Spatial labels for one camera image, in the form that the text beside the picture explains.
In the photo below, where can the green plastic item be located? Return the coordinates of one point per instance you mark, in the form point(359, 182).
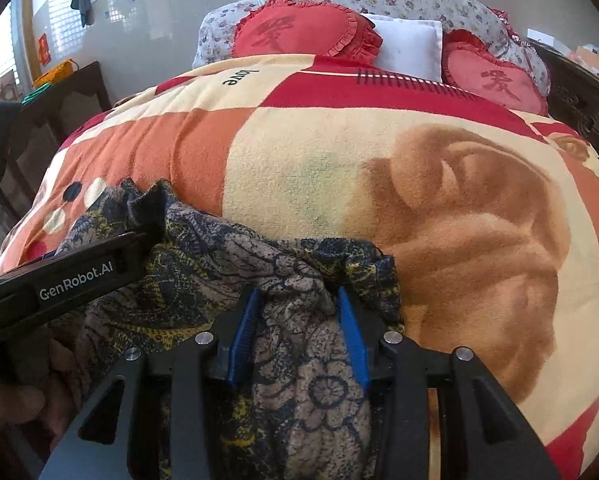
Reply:
point(34, 95)

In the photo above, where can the yellow plastic item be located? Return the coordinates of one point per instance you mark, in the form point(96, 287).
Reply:
point(54, 72)

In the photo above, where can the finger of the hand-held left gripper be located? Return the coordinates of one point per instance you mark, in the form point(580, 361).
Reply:
point(147, 241)

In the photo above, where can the dark wooden headboard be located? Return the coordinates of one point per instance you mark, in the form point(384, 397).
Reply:
point(579, 105)

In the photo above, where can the floral patterned garment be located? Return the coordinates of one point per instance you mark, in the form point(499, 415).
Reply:
point(299, 360)

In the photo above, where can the printed blanket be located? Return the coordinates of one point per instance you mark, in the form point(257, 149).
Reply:
point(304, 160)

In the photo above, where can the person's left hand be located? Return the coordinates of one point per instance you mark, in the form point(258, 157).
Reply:
point(14, 400)

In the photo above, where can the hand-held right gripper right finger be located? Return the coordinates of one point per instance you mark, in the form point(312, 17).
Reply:
point(352, 340)

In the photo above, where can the pale cardboard boxes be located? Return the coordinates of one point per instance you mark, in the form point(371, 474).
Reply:
point(574, 52)

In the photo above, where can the white pillow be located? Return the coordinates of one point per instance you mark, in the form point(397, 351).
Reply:
point(409, 45)

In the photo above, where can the red heart pillow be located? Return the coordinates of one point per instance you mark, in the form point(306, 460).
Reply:
point(299, 27)
point(494, 77)

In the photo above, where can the red wall paper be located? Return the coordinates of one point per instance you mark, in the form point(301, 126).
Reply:
point(45, 50)

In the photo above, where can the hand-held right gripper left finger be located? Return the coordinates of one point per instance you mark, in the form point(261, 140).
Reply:
point(239, 340)

